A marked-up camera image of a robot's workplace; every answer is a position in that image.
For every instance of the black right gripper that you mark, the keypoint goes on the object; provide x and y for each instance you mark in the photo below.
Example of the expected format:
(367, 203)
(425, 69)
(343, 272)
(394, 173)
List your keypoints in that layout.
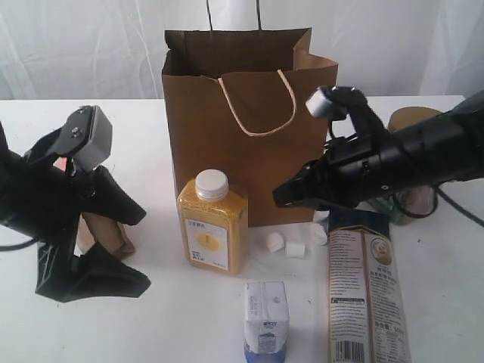
(348, 173)

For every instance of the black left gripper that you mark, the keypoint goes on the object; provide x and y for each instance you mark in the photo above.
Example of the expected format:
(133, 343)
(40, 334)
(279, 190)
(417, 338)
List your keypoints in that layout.
(42, 196)

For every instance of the yellow millet plastic bottle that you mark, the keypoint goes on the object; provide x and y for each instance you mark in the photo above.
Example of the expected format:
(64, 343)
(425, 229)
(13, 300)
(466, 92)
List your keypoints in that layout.
(213, 217)

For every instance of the white marshmallow by bag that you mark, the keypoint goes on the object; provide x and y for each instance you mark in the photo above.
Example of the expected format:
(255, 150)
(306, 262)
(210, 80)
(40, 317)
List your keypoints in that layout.
(320, 216)

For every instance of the brown paper shopping bag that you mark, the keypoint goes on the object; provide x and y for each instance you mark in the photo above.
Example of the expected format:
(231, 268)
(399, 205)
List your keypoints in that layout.
(235, 101)

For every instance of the torn kraft paper pouch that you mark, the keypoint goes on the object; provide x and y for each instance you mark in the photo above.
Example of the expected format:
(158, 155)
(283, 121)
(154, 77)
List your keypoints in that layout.
(110, 234)

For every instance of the white marshmallow right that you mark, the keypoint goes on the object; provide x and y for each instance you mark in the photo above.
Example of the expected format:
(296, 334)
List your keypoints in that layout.
(318, 234)

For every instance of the white marshmallow left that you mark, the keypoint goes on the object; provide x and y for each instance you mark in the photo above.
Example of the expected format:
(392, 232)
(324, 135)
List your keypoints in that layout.
(274, 242)

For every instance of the white marshmallow middle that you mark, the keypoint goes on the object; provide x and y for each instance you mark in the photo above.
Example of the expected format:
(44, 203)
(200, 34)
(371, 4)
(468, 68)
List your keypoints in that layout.
(295, 249)

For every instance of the clear nut jar gold lid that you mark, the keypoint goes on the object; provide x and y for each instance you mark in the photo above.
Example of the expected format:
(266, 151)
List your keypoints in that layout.
(420, 201)

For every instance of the white blue milk carton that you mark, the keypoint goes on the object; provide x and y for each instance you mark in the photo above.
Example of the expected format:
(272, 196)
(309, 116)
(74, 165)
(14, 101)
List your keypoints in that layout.
(266, 321)

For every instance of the long noodle package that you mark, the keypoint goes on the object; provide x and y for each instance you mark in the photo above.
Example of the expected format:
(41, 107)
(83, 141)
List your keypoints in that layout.
(366, 315)

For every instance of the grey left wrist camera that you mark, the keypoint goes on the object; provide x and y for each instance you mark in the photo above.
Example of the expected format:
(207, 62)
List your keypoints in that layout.
(86, 137)

